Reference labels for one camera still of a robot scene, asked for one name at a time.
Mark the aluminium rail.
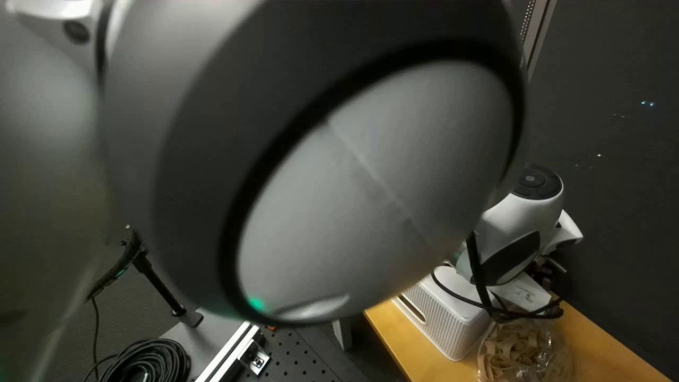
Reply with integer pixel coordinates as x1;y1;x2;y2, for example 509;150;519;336
195;320;271;382

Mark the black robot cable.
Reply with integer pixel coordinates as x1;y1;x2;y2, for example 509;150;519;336
431;231;568;322

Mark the coiled black cable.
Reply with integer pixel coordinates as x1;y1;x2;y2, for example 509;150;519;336
83;336;192;382

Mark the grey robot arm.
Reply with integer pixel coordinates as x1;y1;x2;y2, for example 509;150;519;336
0;0;574;382

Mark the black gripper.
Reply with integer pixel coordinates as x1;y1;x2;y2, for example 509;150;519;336
468;209;585;289

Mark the white plastic crate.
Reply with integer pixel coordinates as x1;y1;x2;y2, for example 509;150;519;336
393;265;559;361

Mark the grey vertical rail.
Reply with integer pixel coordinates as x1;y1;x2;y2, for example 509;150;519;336
519;0;558;76

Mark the black tripod stand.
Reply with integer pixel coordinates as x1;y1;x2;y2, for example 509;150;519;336
128;232;204;329

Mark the clear bag of rubber bands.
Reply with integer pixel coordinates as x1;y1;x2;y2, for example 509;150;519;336
478;320;572;382

